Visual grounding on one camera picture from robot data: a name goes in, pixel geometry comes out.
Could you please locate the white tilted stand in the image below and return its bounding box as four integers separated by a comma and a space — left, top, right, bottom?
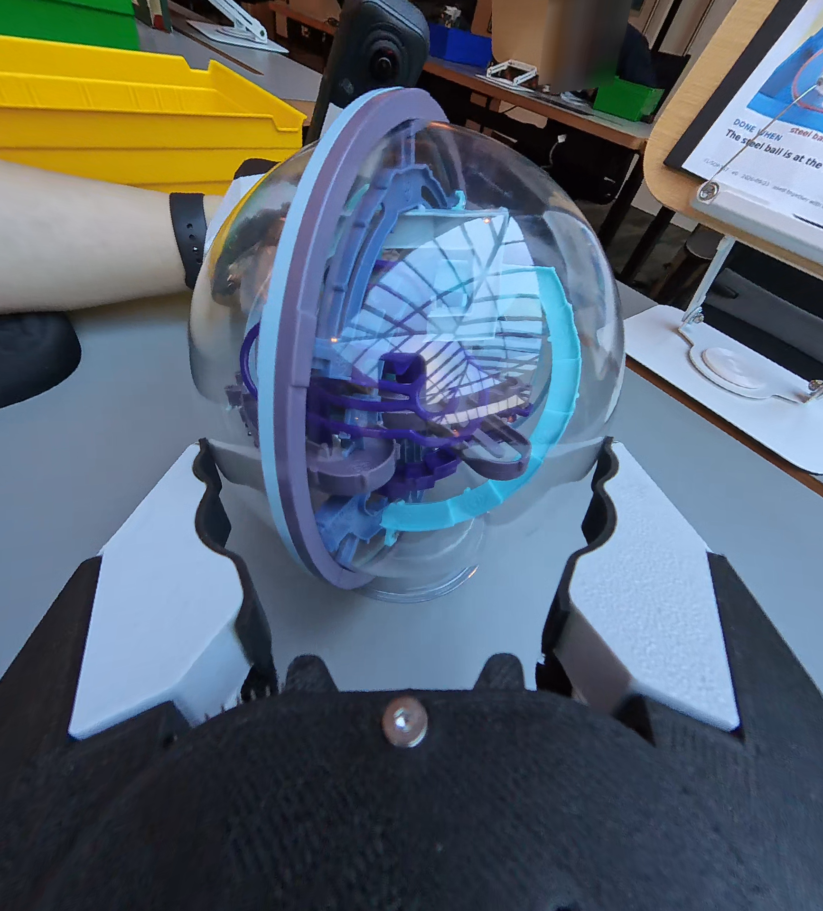
185, 0, 289, 56

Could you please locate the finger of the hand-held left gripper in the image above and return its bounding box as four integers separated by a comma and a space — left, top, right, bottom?
205, 158, 273, 223

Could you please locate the yellow plastic bin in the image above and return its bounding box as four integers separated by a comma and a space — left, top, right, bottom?
0, 30, 307, 195

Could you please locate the long wooden table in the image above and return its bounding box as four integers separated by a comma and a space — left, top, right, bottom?
269, 0, 658, 152

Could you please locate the clear plastic maze ball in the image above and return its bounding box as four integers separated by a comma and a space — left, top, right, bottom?
188, 87, 627, 603

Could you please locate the person's left forearm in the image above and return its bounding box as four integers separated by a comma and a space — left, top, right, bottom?
0, 151, 192, 320

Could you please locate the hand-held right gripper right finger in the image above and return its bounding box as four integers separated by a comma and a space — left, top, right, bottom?
536, 436, 743, 734

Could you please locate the blue plastic bin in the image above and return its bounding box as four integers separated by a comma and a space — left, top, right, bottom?
427, 23, 493, 69

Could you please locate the printed instruction sheet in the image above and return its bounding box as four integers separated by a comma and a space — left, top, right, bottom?
681, 0, 823, 248

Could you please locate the clear round ball stand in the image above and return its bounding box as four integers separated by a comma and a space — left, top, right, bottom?
374, 518, 485, 604

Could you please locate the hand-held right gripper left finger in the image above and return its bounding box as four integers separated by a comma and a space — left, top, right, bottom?
67, 437, 281, 741

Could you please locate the small green plastic bin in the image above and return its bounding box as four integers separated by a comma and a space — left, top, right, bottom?
593, 74, 666, 122

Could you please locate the instruction sheet on wooden stand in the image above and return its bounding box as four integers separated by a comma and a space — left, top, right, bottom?
643, 0, 823, 301

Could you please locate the black wrist band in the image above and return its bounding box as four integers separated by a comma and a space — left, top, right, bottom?
168, 191, 206, 290

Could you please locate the large green plastic bin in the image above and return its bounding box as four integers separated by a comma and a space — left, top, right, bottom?
0, 0, 140, 52

